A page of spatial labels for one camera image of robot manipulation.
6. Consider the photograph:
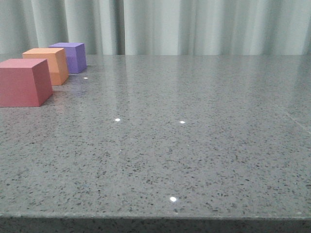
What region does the orange foam cube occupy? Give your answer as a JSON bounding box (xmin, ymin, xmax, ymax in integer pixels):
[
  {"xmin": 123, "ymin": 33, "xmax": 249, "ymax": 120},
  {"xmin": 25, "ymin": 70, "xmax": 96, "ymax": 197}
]
[{"xmin": 22, "ymin": 48, "xmax": 69, "ymax": 86}]

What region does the purple foam cube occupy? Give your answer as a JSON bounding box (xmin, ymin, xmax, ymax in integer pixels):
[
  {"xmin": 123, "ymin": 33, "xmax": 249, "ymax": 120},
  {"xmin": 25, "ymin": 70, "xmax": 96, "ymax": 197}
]
[{"xmin": 48, "ymin": 42, "xmax": 87, "ymax": 74}]

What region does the pale green curtain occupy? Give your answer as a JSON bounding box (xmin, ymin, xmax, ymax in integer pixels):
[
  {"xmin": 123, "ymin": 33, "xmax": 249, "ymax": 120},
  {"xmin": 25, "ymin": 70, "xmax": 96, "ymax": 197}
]
[{"xmin": 0, "ymin": 0, "xmax": 311, "ymax": 55}]

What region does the red foam cube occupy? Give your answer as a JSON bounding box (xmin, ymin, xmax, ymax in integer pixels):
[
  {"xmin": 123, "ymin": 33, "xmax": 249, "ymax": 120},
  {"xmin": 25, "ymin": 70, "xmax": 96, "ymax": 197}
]
[{"xmin": 0, "ymin": 59, "xmax": 53, "ymax": 107}]

